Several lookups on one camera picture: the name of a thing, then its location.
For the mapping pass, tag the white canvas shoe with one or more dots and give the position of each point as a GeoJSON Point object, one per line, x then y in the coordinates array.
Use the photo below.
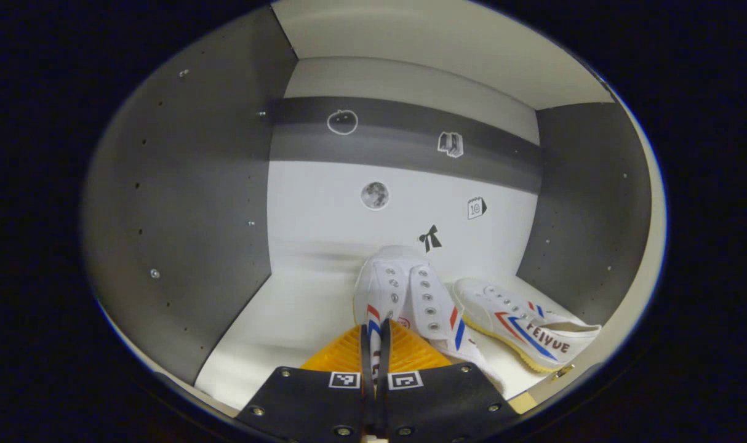
{"type": "Point", "coordinates": [410, 289]}
{"type": "Point", "coordinates": [521, 320]}

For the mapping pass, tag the grey shoe cabinet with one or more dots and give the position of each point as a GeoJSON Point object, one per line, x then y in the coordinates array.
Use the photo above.
{"type": "Point", "coordinates": [195, 215]}

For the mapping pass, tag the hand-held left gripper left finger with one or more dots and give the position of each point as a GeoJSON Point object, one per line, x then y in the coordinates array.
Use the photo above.
{"type": "Point", "coordinates": [366, 400]}

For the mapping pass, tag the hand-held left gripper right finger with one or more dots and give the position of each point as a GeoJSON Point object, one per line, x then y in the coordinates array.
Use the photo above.
{"type": "Point", "coordinates": [383, 400]}

